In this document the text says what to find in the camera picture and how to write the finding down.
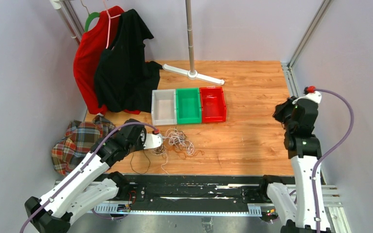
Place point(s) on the green clothes hanger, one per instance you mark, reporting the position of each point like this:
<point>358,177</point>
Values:
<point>89,20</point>

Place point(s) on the black t-shirt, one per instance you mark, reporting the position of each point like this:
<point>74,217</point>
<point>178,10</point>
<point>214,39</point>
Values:
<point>124,80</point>

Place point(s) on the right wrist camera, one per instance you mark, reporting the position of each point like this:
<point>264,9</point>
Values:
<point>312,94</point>

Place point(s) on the plaid flannel shirt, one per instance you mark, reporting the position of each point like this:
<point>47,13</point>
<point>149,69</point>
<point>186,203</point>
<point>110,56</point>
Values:
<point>77,141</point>

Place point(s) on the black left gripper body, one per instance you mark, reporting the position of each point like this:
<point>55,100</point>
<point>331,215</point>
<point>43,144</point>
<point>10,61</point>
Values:
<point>139,145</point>

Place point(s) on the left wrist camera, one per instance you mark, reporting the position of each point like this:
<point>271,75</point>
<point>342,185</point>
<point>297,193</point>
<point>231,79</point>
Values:
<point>152,141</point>

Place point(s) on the red plastic bin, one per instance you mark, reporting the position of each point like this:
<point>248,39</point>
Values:
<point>213,104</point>

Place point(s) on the clothes rack metal frame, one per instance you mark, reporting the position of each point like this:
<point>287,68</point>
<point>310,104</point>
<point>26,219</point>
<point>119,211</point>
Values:
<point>70,18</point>

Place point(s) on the white stand with metal pole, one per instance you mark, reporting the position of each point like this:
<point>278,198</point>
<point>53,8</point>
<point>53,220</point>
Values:
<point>192,73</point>

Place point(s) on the green plastic bin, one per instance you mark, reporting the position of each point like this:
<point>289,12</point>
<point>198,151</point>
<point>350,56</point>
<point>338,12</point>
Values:
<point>188,106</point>

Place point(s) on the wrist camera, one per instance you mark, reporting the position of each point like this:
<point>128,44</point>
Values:
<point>312,94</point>
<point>152,141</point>

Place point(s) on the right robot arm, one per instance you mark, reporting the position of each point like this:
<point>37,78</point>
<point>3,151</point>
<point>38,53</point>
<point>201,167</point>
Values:
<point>305,214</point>

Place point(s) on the red t-shirt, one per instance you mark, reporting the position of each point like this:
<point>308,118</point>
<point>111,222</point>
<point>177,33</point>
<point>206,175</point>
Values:
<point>88,56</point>

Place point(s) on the white plastic bin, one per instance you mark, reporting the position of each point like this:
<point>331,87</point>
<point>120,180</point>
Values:
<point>163,109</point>

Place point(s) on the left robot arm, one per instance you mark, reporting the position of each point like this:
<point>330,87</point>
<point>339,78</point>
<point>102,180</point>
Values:
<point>58,209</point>

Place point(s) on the pink clothes hanger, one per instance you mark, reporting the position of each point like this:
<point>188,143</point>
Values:
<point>110,17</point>

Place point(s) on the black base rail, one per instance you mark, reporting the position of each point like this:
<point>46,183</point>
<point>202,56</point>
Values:
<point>196,193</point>

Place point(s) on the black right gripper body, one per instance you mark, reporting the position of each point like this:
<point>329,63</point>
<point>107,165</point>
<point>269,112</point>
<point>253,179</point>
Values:
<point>283,113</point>

